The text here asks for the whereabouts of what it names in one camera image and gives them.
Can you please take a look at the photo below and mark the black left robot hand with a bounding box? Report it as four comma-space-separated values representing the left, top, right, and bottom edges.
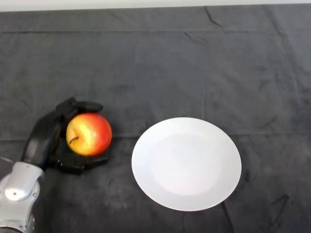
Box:
21, 97, 110, 175

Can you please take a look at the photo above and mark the red and yellow apple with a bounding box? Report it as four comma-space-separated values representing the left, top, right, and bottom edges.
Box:
66, 112, 113, 157

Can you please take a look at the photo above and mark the round white plate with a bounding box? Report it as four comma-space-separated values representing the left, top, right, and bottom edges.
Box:
131, 117, 242, 212

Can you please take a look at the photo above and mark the black cloth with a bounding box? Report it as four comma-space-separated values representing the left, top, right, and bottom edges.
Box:
0, 4, 311, 233

